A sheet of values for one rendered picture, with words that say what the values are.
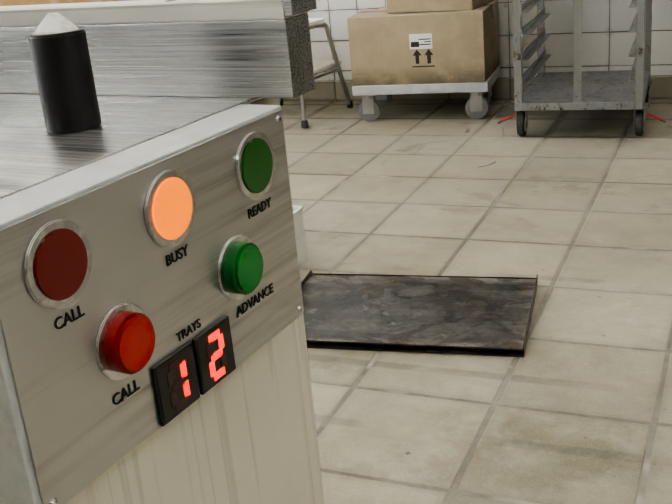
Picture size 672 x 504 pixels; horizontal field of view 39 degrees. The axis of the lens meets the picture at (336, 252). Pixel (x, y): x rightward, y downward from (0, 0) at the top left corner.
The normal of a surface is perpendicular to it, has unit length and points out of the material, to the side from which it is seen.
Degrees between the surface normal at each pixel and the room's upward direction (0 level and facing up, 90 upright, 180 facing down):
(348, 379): 0
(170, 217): 90
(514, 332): 0
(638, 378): 0
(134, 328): 90
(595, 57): 90
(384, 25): 87
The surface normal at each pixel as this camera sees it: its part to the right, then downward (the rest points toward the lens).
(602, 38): -0.38, 0.36
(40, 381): 0.88, 0.09
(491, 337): -0.09, -0.93
